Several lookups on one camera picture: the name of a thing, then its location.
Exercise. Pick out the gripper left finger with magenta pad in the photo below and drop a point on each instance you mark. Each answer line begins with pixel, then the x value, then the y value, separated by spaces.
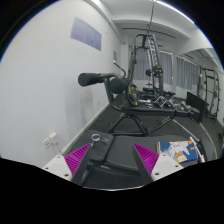
pixel 72 166

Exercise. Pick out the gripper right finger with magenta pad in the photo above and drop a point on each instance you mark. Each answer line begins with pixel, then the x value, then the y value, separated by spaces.
pixel 153 166

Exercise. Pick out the black weight bench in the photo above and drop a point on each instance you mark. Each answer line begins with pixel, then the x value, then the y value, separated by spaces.
pixel 112 164

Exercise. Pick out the grey window curtains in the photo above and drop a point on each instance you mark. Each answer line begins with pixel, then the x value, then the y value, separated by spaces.
pixel 187 71

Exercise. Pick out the white wall power outlet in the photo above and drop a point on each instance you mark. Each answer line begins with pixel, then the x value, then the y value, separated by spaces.
pixel 52 139

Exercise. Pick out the grey cable gym machine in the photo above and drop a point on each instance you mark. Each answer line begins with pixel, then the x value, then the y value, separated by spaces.
pixel 154 87

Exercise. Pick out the purple wall poster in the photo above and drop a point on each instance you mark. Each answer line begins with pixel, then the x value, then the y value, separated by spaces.
pixel 85 33

